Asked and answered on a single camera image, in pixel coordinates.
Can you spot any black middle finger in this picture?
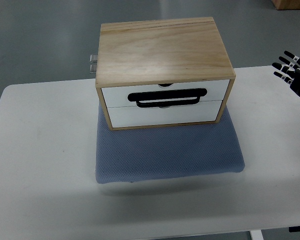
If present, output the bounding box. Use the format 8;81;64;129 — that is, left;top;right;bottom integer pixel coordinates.
272;62;295;75

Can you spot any white table leg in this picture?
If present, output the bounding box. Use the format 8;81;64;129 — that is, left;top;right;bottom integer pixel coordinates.
249;230;264;240

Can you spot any white drawer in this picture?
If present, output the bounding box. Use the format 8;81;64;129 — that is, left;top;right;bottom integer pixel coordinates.
101;79;230;108

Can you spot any cardboard box corner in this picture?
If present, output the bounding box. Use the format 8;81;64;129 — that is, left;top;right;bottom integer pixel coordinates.
272;0;300;10

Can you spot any black drawer handle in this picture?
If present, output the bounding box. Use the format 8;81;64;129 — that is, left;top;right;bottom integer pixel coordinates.
127;88;208;108

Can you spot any wooden drawer cabinet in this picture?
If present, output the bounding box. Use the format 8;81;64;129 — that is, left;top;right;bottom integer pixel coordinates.
95;17;236;130

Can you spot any blue-grey foam cushion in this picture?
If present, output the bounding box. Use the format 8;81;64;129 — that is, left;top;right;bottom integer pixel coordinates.
95;110;245;184

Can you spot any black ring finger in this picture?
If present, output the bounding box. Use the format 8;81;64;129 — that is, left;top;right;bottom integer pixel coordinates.
278;56;300;69

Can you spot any black table control panel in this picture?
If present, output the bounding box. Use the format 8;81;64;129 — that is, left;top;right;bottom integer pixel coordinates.
288;226;300;233

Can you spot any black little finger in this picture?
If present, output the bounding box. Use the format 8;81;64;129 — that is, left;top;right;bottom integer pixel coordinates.
284;50;300;64

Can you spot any metal clamp behind cabinet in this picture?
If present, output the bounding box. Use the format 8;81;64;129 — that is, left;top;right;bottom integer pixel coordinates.
89;54;98;74

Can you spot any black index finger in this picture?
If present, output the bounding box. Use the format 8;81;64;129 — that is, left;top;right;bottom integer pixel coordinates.
273;71;293;84

